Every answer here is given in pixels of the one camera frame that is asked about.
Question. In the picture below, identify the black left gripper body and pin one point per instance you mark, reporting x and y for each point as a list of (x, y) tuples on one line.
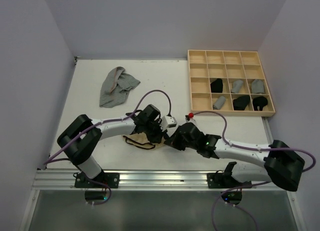
[(153, 130)]

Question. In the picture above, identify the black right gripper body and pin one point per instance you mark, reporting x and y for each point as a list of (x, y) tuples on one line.
[(178, 141)]

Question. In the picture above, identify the beige underwear with navy trim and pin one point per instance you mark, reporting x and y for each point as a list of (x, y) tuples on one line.
[(141, 141)]

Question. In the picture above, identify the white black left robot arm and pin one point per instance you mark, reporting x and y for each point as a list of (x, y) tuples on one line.
[(81, 137)]

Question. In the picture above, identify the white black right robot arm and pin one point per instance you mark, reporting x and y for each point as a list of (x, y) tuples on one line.
[(283, 168)]

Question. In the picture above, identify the grey striped underwear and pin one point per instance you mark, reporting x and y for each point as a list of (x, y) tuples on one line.
[(116, 88)]

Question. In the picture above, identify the grey rolled sock lower left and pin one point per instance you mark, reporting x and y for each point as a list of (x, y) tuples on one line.
[(219, 103)]

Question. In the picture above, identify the grey rolled sock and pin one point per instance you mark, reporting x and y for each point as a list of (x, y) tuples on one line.
[(236, 86), (257, 87), (219, 103)]

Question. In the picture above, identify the black rolled sock upper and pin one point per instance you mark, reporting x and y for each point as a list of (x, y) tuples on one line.
[(217, 86)]

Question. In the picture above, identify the black rolled sock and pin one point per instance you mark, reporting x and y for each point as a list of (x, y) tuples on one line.
[(217, 86), (259, 103), (241, 103)]

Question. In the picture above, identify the black rolled sock lower middle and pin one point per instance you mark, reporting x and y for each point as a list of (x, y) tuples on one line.
[(241, 103)]

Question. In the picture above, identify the grey rolled sock middle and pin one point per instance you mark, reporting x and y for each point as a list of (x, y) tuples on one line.
[(236, 86)]

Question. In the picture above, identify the wooden compartment tray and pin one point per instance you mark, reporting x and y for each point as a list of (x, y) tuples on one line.
[(205, 66)]

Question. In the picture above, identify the black rolled sock lower right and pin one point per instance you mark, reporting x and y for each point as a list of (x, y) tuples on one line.
[(259, 103)]

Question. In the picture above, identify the grey rolled sock right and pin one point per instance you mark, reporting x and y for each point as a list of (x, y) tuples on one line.
[(257, 87)]

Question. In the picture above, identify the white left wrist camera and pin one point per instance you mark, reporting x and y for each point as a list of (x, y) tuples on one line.
[(168, 122)]

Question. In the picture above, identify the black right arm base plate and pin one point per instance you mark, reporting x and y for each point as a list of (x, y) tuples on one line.
[(219, 180)]

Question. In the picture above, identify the aluminium frame rail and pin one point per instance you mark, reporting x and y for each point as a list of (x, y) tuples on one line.
[(129, 180)]

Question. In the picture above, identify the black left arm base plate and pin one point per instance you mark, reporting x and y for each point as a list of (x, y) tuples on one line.
[(111, 179)]

